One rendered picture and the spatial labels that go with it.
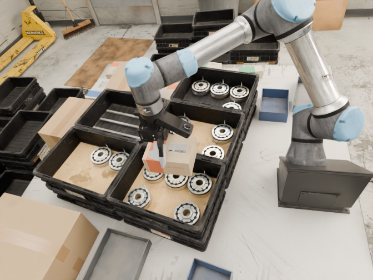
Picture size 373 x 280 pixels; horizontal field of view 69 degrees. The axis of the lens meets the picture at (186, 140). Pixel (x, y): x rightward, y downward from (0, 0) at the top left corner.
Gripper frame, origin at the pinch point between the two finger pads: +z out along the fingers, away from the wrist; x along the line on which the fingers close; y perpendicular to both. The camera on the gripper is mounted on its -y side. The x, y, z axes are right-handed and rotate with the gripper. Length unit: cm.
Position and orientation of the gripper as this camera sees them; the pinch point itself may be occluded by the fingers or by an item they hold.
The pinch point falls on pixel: (170, 151)
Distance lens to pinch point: 94.6
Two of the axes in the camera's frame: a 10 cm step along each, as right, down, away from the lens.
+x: -2.1, 7.6, -6.2
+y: -9.7, -0.7, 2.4
